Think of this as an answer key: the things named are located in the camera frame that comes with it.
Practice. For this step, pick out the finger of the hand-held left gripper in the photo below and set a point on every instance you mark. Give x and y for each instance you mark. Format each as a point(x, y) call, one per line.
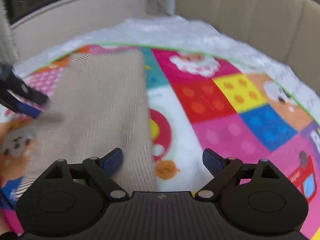
point(28, 110)
point(27, 91)

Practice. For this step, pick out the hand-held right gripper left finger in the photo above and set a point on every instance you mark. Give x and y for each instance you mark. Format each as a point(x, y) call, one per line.
point(112, 161)

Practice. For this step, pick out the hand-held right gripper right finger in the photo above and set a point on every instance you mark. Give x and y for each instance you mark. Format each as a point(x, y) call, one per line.
point(213, 161)

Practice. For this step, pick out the beige striped pants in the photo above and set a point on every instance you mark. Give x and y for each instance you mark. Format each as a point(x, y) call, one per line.
point(100, 110)

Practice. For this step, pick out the colourful printed blanket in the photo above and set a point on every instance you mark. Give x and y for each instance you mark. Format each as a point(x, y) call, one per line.
point(225, 120)

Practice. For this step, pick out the beige curtain beside window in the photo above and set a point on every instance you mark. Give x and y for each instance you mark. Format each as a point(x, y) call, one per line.
point(6, 30)

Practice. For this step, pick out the white quilted mattress cover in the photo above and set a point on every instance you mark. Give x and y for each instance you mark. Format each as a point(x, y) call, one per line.
point(175, 32)

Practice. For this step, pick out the beige padded headboard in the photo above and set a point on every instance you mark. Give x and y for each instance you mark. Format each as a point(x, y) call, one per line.
point(262, 17)

